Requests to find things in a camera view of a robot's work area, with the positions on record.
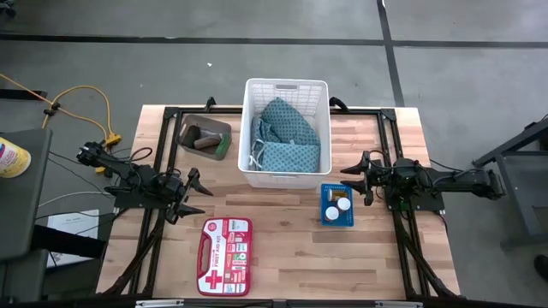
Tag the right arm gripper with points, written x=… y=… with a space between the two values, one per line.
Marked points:
x=394 y=177

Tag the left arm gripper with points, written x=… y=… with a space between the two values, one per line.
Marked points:
x=175 y=190

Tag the brown bandage roll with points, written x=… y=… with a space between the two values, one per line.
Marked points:
x=207 y=142

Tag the green bandage roll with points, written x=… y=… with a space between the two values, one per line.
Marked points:
x=222 y=145

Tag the black bandage roll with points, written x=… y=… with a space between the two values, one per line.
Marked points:
x=192 y=136

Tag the large blue patterned gown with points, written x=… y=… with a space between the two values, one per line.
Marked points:
x=287 y=122

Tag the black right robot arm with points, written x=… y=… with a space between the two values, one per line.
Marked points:
x=458 y=181

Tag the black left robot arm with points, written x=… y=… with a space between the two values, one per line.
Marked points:
x=128 y=175

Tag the grey plastic bin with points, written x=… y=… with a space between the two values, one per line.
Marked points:
x=188 y=149

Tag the small blue plastic basket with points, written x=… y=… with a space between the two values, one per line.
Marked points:
x=338 y=222

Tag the white perforated plastic basket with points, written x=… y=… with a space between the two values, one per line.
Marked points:
x=252 y=179

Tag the white round lid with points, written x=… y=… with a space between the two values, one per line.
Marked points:
x=331 y=212

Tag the red first aid kit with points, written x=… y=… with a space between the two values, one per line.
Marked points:
x=224 y=256

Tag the black clamp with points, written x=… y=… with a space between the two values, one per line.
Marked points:
x=338 y=103
x=210 y=102

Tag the silver aluminium extrusion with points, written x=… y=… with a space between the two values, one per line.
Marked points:
x=158 y=303
x=398 y=304

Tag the white paper sheet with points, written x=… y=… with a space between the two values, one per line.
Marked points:
x=68 y=226

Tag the black side table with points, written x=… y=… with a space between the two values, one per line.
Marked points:
x=520 y=188

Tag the dark grey cart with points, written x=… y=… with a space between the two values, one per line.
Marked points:
x=21 y=205

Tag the yellow disinfectant wipes canister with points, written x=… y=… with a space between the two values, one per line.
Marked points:
x=13 y=158

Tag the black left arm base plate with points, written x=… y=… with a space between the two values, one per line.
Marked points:
x=128 y=202

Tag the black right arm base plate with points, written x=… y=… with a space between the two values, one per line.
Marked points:
x=428 y=205

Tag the black metal table frame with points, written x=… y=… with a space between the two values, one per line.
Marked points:
x=171 y=112

